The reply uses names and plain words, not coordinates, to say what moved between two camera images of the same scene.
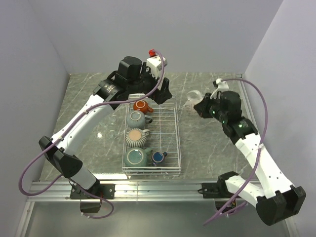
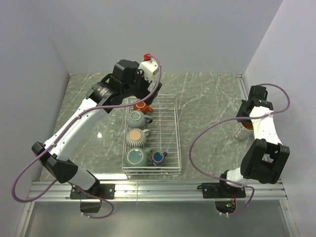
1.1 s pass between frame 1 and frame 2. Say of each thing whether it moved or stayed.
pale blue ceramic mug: stayed
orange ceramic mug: stayed
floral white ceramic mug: moved
